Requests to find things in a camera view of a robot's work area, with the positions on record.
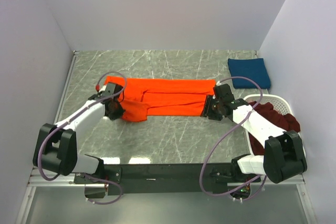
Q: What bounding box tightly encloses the orange t shirt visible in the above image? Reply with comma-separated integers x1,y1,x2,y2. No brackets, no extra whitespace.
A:
119,78,216,122

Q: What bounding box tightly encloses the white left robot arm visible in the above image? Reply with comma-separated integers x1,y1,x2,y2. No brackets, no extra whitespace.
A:
33,91,124,183

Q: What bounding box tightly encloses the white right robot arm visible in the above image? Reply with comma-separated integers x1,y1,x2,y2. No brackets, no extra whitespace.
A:
201,95,308,184

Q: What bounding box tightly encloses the folded blue t shirt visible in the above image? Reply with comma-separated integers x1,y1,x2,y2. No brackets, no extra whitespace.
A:
228,58,271,89

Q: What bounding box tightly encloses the white laundry basket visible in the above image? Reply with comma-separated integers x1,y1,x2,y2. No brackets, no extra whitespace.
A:
243,94,307,162

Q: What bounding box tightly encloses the dark maroon t shirt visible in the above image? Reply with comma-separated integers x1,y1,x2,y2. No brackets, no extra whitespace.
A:
248,102,301,155

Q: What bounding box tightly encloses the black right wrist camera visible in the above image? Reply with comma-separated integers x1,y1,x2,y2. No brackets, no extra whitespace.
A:
213,84,235,102

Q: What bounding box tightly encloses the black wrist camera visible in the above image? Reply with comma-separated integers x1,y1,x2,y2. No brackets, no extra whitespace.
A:
213,84,235,102
102,82,123,98

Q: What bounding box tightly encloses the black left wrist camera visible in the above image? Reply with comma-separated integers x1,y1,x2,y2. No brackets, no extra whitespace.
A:
102,82,123,98

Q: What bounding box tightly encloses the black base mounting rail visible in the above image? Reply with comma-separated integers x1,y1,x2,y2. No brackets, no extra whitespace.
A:
73,159,262,199

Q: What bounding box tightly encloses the aluminium frame rail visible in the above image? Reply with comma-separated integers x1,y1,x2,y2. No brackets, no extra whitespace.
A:
28,167,307,188

